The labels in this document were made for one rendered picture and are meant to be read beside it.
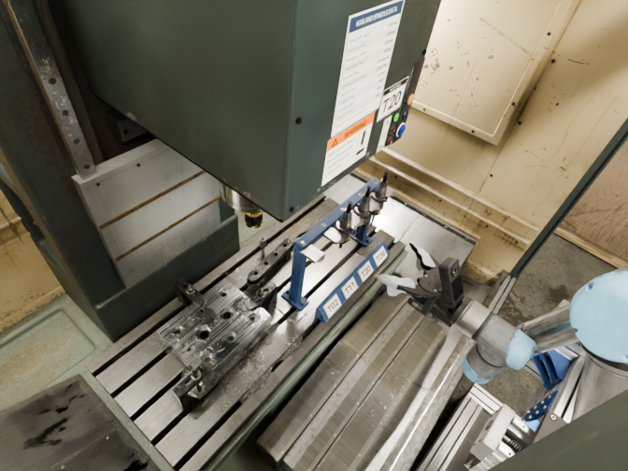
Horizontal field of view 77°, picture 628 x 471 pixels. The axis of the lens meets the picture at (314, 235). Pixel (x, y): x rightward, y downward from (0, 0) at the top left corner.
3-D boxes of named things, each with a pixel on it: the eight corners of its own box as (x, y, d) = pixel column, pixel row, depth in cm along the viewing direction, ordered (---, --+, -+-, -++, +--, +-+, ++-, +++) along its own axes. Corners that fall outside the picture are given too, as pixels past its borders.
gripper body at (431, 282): (404, 301, 95) (447, 334, 90) (414, 280, 89) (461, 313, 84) (420, 283, 99) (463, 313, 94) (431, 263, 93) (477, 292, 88)
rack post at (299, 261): (309, 302, 149) (318, 251, 127) (300, 311, 146) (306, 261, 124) (290, 288, 153) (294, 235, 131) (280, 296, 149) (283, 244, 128)
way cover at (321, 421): (445, 332, 178) (457, 313, 167) (322, 517, 127) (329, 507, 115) (389, 293, 190) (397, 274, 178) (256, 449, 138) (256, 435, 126)
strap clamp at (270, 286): (277, 302, 147) (278, 278, 137) (251, 325, 140) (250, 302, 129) (270, 297, 149) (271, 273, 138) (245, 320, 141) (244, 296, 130)
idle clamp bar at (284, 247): (294, 253, 165) (295, 242, 160) (254, 293, 149) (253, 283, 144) (285, 247, 167) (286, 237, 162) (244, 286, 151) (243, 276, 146)
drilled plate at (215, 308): (270, 322, 137) (271, 315, 133) (205, 384, 120) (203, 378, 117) (225, 285, 145) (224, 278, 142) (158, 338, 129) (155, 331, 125)
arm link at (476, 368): (507, 374, 96) (530, 353, 88) (473, 392, 92) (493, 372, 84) (485, 346, 101) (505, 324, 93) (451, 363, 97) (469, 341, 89)
